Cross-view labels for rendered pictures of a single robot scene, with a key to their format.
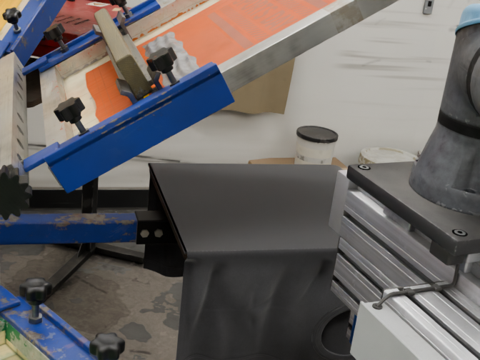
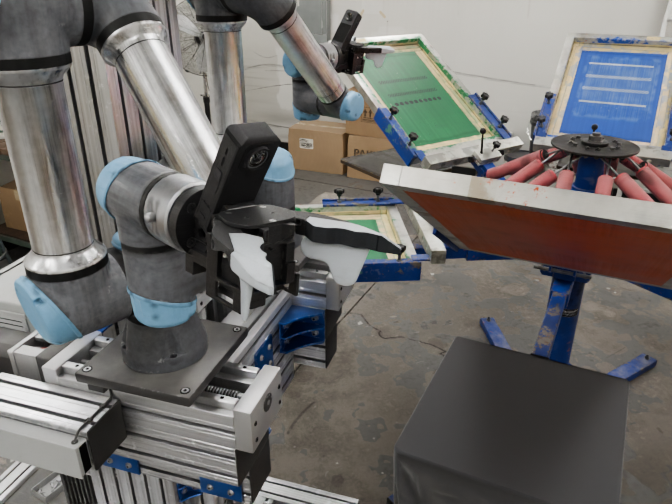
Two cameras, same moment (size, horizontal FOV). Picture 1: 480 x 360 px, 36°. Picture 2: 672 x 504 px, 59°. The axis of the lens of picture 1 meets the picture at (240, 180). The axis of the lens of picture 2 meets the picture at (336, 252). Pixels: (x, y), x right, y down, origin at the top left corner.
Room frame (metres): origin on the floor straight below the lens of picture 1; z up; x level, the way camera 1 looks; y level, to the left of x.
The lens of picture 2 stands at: (1.94, -1.16, 1.89)
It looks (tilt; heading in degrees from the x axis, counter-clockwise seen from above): 26 degrees down; 134
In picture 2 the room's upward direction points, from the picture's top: straight up
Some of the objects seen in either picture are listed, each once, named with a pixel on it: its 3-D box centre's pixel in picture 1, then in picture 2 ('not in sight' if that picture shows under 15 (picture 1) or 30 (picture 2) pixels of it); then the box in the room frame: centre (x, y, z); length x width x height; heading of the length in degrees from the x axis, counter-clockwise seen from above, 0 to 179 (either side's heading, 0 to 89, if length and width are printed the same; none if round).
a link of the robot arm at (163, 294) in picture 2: not in sight; (172, 271); (1.36, -0.84, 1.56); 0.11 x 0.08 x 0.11; 91
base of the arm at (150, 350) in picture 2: not in sight; (162, 325); (1.09, -0.73, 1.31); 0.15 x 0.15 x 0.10
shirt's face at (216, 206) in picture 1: (273, 202); (520, 412); (1.48, -0.08, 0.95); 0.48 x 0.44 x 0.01; 108
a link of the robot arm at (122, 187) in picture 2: not in sight; (147, 198); (1.35, -0.86, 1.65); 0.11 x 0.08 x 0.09; 1
